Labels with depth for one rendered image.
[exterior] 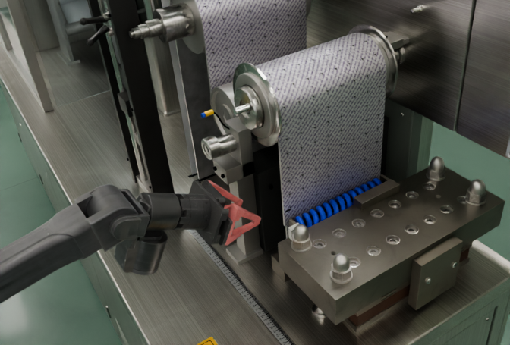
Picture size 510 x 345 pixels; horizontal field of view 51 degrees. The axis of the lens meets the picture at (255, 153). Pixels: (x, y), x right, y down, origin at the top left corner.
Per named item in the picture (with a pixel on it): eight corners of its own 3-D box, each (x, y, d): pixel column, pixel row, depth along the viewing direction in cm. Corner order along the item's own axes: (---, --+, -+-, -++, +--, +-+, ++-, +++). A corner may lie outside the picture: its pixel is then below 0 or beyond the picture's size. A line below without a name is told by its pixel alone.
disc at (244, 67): (237, 125, 100) (228, 51, 92) (239, 124, 100) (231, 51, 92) (281, 161, 89) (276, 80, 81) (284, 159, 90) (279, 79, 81)
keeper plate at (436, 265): (407, 303, 96) (412, 258, 90) (446, 278, 100) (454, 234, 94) (417, 312, 94) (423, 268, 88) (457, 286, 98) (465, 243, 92)
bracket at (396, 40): (366, 45, 102) (367, 35, 101) (389, 37, 105) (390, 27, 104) (385, 53, 99) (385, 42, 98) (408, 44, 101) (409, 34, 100)
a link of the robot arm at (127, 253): (116, 219, 72) (92, 188, 78) (96, 289, 75) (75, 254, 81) (190, 217, 80) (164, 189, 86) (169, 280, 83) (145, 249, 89)
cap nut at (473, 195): (460, 198, 100) (464, 179, 98) (473, 191, 102) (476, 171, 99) (476, 208, 98) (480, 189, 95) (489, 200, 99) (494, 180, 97)
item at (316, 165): (283, 224, 99) (278, 141, 89) (378, 178, 109) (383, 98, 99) (284, 226, 99) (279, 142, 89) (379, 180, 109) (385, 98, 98)
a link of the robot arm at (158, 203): (149, 204, 77) (134, 185, 81) (136, 244, 79) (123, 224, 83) (190, 205, 81) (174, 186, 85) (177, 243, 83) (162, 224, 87)
